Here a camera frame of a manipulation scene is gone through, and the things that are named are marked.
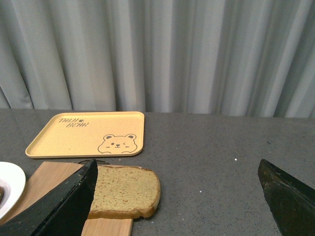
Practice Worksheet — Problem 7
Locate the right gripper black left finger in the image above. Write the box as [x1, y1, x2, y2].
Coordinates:
[0, 159, 98, 236]

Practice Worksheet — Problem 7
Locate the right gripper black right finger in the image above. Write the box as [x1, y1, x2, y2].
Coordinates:
[257, 159, 315, 236]

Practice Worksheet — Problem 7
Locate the bread slice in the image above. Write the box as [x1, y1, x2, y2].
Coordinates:
[88, 165, 160, 219]

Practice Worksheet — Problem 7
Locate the white round plate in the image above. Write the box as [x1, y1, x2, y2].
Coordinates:
[0, 162, 26, 219]

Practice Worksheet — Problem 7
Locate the wooden cutting board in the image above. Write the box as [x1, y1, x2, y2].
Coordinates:
[0, 162, 133, 236]

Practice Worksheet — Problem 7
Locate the yellow bear tray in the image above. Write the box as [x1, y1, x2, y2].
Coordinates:
[25, 112, 145, 159]

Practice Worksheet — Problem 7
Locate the grey curtain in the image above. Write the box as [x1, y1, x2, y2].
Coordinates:
[0, 0, 315, 118]

